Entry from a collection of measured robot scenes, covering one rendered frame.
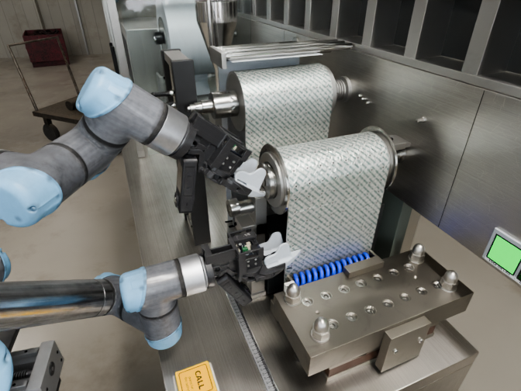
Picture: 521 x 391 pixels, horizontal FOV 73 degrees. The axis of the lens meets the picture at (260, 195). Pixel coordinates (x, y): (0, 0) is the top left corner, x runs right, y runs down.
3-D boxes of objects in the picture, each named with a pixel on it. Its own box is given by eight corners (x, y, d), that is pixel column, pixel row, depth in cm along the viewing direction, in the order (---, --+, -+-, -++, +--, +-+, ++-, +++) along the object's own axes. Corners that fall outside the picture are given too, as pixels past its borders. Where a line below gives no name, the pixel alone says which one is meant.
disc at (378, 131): (349, 171, 90) (359, 116, 82) (351, 171, 91) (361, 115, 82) (387, 202, 79) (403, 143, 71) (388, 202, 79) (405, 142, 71)
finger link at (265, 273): (288, 268, 72) (247, 279, 69) (288, 273, 73) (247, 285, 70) (279, 253, 75) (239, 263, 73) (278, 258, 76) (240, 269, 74)
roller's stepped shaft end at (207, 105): (186, 113, 86) (185, 100, 84) (210, 110, 88) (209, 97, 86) (189, 117, 83) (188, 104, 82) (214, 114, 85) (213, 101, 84)
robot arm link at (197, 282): (188, 304, 67) (180, 275, 74) (212, 297, 69) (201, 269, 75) (184, 276, 63) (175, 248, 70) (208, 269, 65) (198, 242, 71)
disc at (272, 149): (257, 191, 82) (258, 132, 74) (260, 190, 82) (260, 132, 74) (285, 229, 71) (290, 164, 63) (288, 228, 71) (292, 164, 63)
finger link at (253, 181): (284, 183, 68) (248, 160, 63) (266, 206, 69) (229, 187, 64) (277, 176, 70) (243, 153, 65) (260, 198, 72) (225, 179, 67)
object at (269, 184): (266, 162, 68) (273, 200, 69) (275, 160, 68) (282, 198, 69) (253, 164, 75) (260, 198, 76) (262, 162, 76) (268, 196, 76)
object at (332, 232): (284, 278, 81) (287, 212, 71) (368, 252, 88) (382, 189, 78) (284, 280, 80) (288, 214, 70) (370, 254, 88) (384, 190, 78)
